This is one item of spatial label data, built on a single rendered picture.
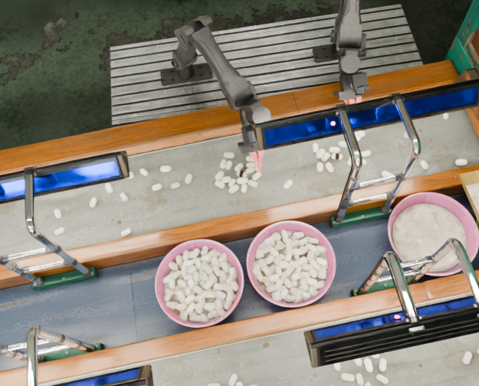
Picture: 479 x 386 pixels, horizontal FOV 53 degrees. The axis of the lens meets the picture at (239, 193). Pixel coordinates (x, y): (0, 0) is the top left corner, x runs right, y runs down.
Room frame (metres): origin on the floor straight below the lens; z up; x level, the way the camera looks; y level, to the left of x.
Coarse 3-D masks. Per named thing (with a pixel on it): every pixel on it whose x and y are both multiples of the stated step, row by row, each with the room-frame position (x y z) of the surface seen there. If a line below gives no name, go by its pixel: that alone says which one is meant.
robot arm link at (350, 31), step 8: (344, 0) 1.13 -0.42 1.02; (352, 0) 1.10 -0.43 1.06; (360, 0) 1.10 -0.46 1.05; (344, 8) 1.09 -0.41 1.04; (352, 8) 1.08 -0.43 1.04; (344, 16) 1.06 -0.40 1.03; (352, 16) 1.06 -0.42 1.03; (360, 16) 1.06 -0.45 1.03; (344, 24) 1.04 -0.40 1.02; (352, 24) 1.04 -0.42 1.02; (360, 24) 1.03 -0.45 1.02; (344, 32) 1.02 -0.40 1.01; (352, 32) 1.02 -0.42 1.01; (360, 32) 1.01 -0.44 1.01; (344, 40) 1.00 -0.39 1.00; (352, 40) 1.00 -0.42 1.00; (360, 40) 0.99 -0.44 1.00
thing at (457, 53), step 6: (456, 36) 1.08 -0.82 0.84; (456, 42) 1.07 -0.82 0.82; (450, 48) 1.08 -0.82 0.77; (456, 48) 1.05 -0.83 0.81; (462, 48) 1.03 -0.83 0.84; (450, 54) 1.07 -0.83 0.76; (456, 54) 1.04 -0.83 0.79; (462, 54) 1.01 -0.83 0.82; (444, 60) 1.08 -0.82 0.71; (456, 60) 1.03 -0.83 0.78; (462, 60) 1.00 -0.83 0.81; (468, 60) 0.97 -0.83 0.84; (456, 66) 1.01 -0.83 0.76; (462, 66) 0.98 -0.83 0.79; (468, 66) 0.96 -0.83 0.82; (462, 72) 0.97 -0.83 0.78
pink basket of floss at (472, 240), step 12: (432, 192) 0.55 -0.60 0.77; (408, 204) 0.53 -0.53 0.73; (444, 204) 0.51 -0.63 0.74; (456, 204) 0.50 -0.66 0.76; (396, 216) 0.50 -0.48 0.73; (456, 216) 0.47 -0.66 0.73; (468, 216) 0.45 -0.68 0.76; (468, 228) 0.42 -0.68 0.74; (468, 240) 0.39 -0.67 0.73; (396, 252) 0.38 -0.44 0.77; (468, 252) 0.35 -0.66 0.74
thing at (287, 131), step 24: (408, 96) 0.69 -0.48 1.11; (432, 96) 0.69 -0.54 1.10; (456, 96) 0.68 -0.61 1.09; (288, 120) 0.67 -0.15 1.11; (312, 120) 0.67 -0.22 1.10; (336, 120) 0.66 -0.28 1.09; (360, 120) 0.66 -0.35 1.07; (384, 120) 0.66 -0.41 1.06; (264, 144) 0.64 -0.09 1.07; (288, 144) 0.64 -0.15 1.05
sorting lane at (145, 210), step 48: (192, 144) 0.87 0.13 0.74; (336, 144) 0.78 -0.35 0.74; (384, 144) 0.76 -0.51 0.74; (432, 144) 0.73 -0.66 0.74; (96, 192) 0.74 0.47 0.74; (144, 192) 0.71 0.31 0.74; (192, 192) 0.68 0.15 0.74; (240, 192) 0.66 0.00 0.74; (288, 192) 0.63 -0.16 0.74; (336, 192) 0.61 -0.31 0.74; (0, 240) 0.62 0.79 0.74; (96, 240) 0.57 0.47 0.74
